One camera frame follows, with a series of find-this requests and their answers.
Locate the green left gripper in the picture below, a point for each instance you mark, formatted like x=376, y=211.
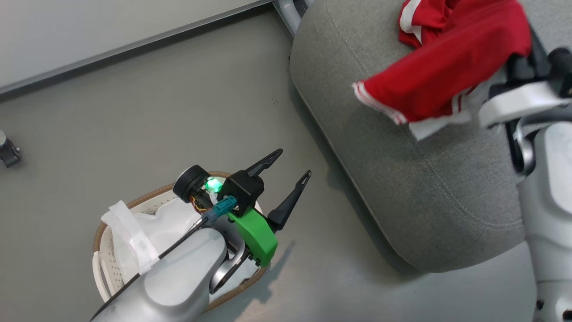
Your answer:
x=257, y=237

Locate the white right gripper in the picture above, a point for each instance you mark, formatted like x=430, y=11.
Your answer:
x=523, y=100

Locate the red shirt with white stripes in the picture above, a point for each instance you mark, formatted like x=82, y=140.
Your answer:
x=451, y=62

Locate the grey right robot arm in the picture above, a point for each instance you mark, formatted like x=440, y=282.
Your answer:
x=554, y=201

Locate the grey fabric sofa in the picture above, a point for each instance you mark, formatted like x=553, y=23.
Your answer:
x=402, y=188

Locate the white laundry basket brown rim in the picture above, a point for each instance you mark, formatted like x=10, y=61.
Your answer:
x=105, y=250

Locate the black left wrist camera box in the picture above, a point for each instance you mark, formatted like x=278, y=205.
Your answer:
x=243, y=190

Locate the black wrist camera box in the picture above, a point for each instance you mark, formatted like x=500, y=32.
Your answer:
x=243, y=190
x=563, y=67

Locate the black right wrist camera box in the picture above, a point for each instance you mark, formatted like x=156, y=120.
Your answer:
x=563, y=67

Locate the grey double partition post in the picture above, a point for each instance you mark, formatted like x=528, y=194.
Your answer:
x=290, y=13

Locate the grey partition bottom rail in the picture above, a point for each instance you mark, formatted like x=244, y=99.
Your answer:
x=134, y=47

